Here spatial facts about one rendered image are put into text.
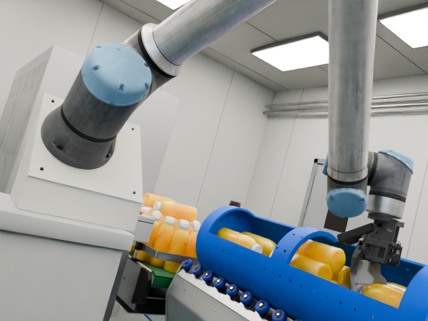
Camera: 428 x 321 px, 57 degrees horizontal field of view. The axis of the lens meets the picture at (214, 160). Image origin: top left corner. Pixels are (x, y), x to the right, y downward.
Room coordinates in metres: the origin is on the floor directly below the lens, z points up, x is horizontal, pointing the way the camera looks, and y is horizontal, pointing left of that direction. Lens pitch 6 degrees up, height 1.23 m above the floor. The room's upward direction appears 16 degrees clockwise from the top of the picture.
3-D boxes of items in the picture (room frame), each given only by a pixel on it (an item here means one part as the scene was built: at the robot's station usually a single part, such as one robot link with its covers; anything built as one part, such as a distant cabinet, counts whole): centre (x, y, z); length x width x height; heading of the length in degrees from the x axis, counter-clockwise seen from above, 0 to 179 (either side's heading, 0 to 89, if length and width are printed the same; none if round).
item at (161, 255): (1.74, -0.05, 0.96); 0.40 x 0.01 x 0.03; 124
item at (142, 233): (1.68, 0.26, 1.05); 0.20 x 0.10 x 0.10; 34
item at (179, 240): (1.72, 0.05, 1.00); 0.07 x 0.07 x 0.19
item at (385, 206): (1.03, -0.46, 1.33); 0.10 x 0.09 x 0.05; 124
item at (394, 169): (1.03, -0.46, 1.42); 0.10 x 0.09 x 0.12; 81
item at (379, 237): (1.02, -0.47, 1.25); 0.09 x 0.08 x 0.12; 34
